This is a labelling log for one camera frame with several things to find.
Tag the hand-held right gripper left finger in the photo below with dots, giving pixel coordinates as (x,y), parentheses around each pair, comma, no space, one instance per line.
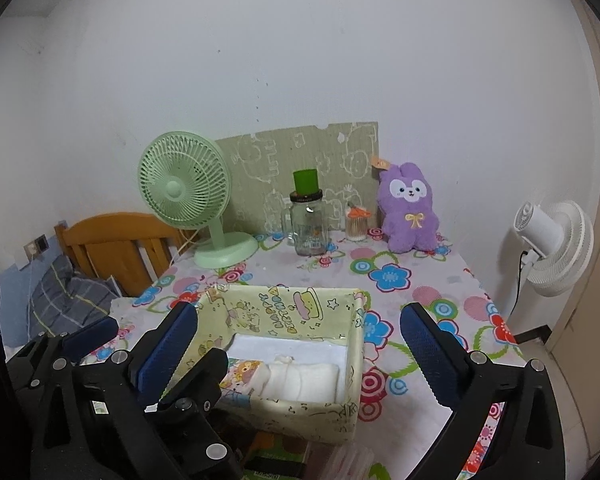
(167,350)

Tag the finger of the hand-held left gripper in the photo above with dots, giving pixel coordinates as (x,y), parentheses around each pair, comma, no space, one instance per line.
(97,335)
(202,375)

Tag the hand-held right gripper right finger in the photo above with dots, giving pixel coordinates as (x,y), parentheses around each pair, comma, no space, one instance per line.
(427,355)

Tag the printed fabric storage box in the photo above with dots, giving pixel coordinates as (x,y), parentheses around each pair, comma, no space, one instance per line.
(280,305)

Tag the green tissue pack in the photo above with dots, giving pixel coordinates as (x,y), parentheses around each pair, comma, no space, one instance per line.
(275,457)

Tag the pink paper packet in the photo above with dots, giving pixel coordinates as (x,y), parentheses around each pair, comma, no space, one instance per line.
(340,462)

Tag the small bear print cloth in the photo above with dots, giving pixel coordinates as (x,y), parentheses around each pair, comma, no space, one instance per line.
(242,377)

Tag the blue grey plaid pillow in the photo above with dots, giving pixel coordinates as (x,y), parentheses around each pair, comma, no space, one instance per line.
(65,300)

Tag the blue bed sheet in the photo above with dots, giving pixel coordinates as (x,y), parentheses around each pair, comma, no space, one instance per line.
(15,305)

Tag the floral tablecloth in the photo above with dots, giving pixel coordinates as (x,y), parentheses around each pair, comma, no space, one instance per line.
(420,270)

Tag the wooden bed headboard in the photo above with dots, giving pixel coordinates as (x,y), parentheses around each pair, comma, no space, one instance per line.
(105,240)

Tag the white rolled towel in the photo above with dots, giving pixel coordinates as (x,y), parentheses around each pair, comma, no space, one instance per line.
(300,377)

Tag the small jar orange lid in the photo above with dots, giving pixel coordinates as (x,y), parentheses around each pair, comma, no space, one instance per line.
(356,227)

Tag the purple plush bunny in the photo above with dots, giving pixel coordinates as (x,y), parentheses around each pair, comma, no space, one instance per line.
(410,210)

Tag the green desk fan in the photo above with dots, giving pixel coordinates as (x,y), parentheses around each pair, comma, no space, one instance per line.
(182,185)

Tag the white standing fan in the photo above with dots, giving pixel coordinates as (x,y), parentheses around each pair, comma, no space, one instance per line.
(540,232)

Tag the green plastic cup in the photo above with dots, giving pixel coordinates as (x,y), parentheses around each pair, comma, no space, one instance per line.
(305,182)

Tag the green patterned cardboard sheet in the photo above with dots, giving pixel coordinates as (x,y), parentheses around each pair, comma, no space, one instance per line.
(275,160)

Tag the beige wooden door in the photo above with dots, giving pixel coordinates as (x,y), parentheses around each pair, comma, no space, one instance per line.
(597,210)

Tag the wall socket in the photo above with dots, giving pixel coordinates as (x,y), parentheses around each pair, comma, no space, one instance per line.
(36,247)

